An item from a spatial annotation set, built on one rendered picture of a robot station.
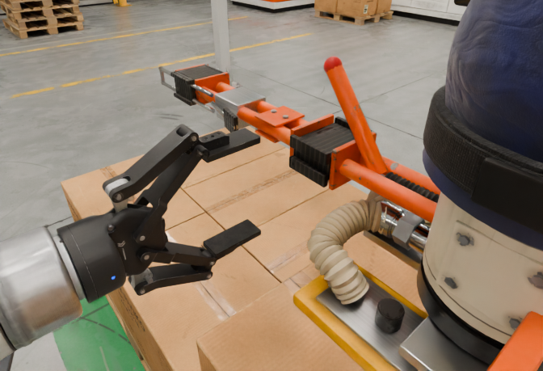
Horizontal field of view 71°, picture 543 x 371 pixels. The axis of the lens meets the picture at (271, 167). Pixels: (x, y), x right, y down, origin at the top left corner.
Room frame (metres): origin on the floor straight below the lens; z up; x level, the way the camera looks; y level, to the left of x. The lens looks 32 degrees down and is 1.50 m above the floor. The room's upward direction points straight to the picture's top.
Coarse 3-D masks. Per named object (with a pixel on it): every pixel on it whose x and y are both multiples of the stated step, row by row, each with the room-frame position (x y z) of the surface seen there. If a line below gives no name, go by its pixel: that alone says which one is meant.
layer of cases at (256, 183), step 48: (96, 192) 1.32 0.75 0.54; (192, 192) 1.32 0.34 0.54; (240, 192) 1.32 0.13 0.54; (288, 192) 1.32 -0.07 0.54; (336, 192) 1.32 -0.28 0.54; (192, 240) 1.03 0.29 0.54; (288, 240) 1.03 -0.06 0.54; (192, 288) 0.81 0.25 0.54; (240, 288) 0.81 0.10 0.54; (144, 336) 0.74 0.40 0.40; (192, 336) 0.64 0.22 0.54
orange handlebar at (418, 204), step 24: (264, 120) 0.52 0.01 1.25; (288, 120) 0.52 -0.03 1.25; (288, 144) 0.48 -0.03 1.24; (360, 168) 0.39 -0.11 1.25; (408, 168) 0.39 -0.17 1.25; (384, 192) 0.36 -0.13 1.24; (408, 192) 0.34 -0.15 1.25; (432, 216) 0.31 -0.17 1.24; (528, 336) 0.17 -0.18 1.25; (504, 360) 0.15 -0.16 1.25; (528, 360) 0.15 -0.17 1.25
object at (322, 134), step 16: (304, 128) 0.47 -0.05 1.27; (320, 128) 0.49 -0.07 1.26; (336, 128) 0.49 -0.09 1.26; (304, 144) 0.43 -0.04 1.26; (320, 144) 0.44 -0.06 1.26; (336, 144) 0.44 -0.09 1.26; (352, 144) 0.42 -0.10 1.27; (304, 160) 0.44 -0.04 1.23; (320, 160) 0.41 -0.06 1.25; (336, 160) 0.40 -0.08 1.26; (352, 160) 0.42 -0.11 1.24; (320, 176) 0.41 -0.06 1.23; (336, 176) 0.41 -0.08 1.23
